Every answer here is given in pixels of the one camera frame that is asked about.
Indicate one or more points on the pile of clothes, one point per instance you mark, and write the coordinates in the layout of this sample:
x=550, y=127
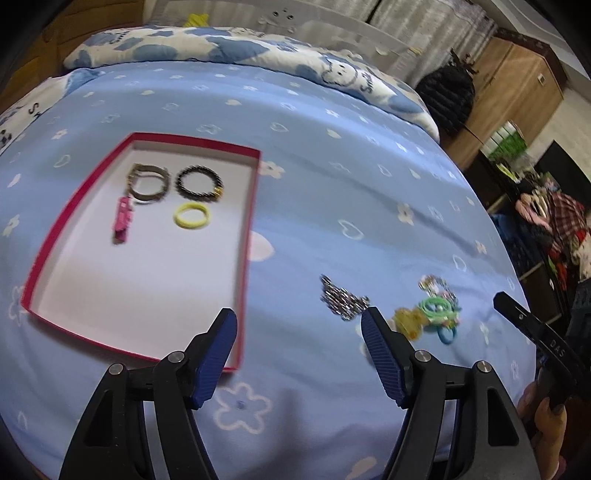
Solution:
x=561, y=217

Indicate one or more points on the wooden headboard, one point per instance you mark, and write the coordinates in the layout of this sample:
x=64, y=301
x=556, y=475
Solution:
x=69, y=32

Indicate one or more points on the green boxes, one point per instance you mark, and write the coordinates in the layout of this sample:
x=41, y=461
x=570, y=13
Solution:
x=505, y=141

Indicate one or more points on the blue and white printed quilt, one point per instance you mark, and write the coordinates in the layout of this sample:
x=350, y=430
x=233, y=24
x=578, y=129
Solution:
x=240, y=46

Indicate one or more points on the red shallow box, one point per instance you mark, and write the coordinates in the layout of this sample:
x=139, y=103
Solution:
x=152, y=277

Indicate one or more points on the wrist watch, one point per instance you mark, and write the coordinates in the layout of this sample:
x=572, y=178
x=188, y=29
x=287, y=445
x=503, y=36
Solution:
x=138, y=191

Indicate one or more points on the blue flower print bed sheet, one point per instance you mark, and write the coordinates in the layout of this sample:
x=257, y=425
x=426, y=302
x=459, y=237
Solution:
x=332, y=184

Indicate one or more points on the yellow claw hair clip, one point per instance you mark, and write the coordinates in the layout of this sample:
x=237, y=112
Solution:
x=408, y=321

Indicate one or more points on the grey bed rail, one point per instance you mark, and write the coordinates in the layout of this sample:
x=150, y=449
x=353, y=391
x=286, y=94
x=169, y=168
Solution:
x=323, y=23

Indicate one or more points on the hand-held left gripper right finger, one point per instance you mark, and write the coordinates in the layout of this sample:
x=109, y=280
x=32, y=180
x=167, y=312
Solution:
x=383, y=355

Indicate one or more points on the black puffer jacket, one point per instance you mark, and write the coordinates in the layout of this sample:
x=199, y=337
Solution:
x=448, y=101

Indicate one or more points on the patterned curtain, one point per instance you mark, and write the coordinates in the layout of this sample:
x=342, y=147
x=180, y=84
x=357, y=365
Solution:
x=429, y=23

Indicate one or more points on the wooden cabinet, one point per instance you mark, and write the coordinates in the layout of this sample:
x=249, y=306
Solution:
x=512, y=87

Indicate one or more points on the blue and white pillow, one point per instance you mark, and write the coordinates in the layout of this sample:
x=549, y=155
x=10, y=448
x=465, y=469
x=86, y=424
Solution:
x=27, y=110

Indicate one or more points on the person's right hand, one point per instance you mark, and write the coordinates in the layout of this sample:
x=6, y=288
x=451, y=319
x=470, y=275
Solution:
x=549, y=429

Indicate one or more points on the pink hair clip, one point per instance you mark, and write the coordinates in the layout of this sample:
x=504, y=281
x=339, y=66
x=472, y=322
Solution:
x=123, y=221

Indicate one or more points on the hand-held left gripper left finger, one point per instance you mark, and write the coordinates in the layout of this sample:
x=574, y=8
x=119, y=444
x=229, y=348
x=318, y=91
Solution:
x=214, y=355

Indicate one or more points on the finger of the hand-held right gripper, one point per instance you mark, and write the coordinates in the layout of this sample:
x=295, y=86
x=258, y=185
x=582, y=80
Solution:
x=551, y=355

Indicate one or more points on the yellow plush toy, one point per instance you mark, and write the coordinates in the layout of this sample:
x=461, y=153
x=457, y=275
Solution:
x=195, y=20

